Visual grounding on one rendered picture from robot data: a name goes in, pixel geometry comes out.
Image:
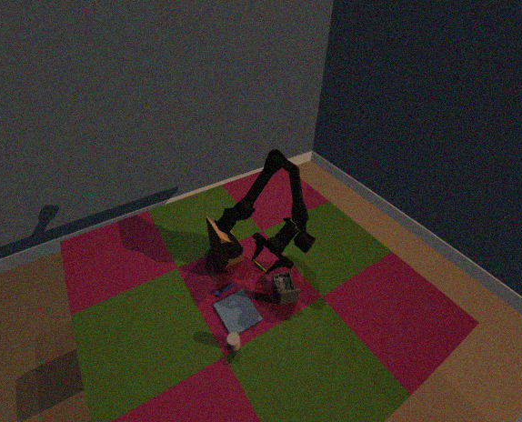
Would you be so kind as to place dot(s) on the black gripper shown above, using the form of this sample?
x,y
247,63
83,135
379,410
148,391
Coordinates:
x,y
283,260

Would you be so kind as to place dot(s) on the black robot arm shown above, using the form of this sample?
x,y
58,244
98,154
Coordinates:
x,y
244,208

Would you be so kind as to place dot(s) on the tan cylinder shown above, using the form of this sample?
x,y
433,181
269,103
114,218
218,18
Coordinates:
x,y
233,341

